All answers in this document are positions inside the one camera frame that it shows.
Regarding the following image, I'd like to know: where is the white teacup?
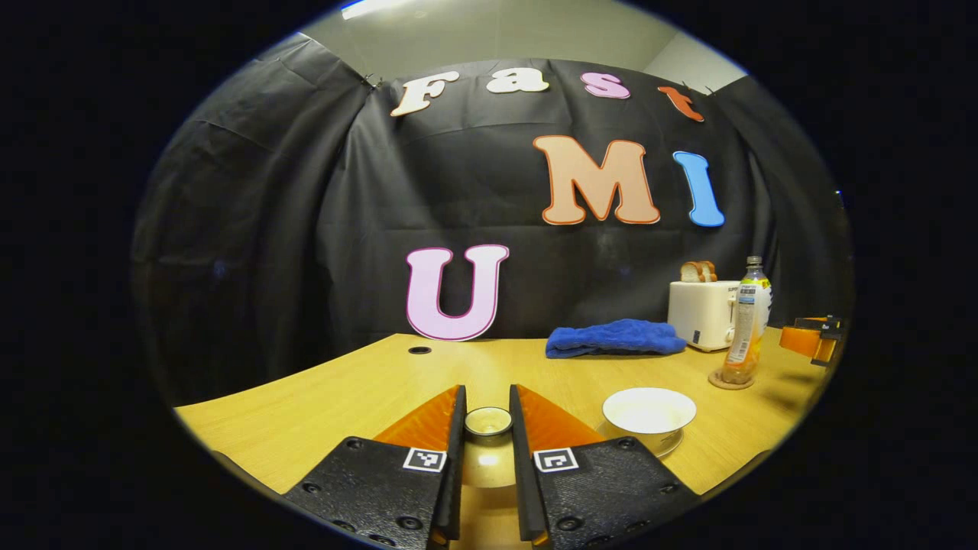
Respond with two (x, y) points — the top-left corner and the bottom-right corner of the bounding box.
(602, 387), (698, 451)

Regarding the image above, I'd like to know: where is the black backdrop cloth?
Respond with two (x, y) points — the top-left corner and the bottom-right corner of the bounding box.
(130, 34), (853, 406)

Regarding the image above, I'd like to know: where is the white toaster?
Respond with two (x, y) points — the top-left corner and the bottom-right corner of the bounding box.
(668, 280), (740, 352)

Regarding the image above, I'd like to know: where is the blue towel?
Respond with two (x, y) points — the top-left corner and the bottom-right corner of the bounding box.
(545, 319), (688, 359)

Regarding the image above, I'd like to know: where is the white teacup lid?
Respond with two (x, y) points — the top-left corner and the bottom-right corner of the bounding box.
(461, 406), (520, 490)

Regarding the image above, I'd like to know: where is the white saucer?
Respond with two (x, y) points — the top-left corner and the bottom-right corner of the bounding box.
(596, 420), (685, 459)

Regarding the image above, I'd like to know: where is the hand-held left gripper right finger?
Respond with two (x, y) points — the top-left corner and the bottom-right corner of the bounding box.
(508, 382), (700, 549)

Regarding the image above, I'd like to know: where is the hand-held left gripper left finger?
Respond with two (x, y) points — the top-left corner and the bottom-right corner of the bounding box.
(281, 383), (468, 549)

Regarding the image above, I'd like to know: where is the clear plastic water bottle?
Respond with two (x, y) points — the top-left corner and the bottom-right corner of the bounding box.
(721, 256), (773, 385)

